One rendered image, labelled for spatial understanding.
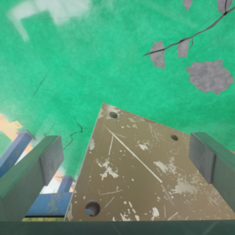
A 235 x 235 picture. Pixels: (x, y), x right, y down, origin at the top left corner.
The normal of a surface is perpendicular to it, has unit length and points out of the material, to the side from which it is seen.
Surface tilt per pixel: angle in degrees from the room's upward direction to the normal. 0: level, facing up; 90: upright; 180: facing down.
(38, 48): 0
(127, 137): 90
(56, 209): 90
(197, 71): 0
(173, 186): 90
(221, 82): 0
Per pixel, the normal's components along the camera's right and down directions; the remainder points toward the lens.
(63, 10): -0.12, 0.64
